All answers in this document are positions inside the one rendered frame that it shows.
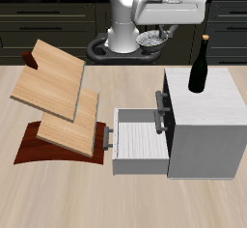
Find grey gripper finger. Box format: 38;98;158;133
157;24;168;40
166;24;178;39

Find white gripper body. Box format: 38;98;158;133
131;0;208;27

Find grey speckled bowl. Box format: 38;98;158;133
135;30;169;53

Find white wooden cabinet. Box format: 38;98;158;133
153;67;247;181

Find white cabinet drawer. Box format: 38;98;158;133
102;107;171;176

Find dark green wine bottle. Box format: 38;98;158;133
187;34;210;94

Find dark kitchen cupboards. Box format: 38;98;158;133
0;0;247;67

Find wooden rack with red base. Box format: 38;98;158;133
10;39;107;166

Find flat black base plate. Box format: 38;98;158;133
85;33;164;66

